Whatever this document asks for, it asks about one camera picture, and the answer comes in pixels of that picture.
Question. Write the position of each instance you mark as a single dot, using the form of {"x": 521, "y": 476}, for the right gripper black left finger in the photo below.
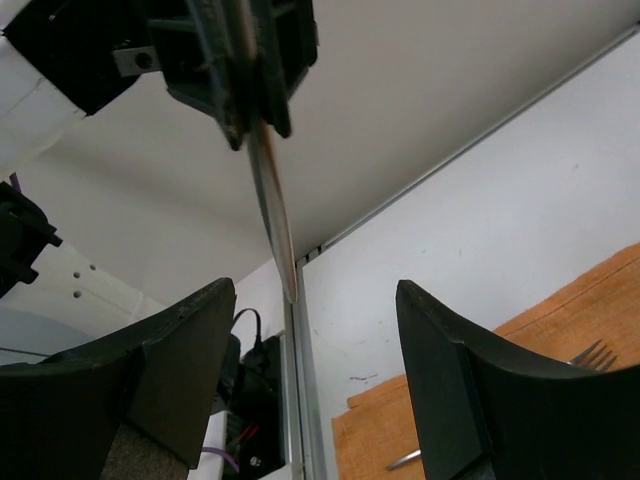
{"x": 134, "y": 404}

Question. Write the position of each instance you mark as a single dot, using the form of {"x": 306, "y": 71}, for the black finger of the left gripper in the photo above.
{"x": 286, "y": 40}

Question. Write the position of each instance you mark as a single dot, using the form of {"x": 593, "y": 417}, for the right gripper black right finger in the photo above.
{"x": 486, "y": 408}

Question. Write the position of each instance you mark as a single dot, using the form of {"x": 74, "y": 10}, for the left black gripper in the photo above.
{"x": 72, "y": 43}

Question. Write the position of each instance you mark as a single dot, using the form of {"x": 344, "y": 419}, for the orange cloth placemat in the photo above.
{"x": 600, "y": 305}

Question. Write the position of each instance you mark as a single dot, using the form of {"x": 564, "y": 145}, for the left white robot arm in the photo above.
{"x": 50, "y": 294}

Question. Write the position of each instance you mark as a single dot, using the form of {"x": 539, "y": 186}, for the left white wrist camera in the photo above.
{"x": 136, "y": 61}

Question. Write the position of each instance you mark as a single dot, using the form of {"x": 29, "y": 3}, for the aluminium rail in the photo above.
{"x": 492, "y": 230}

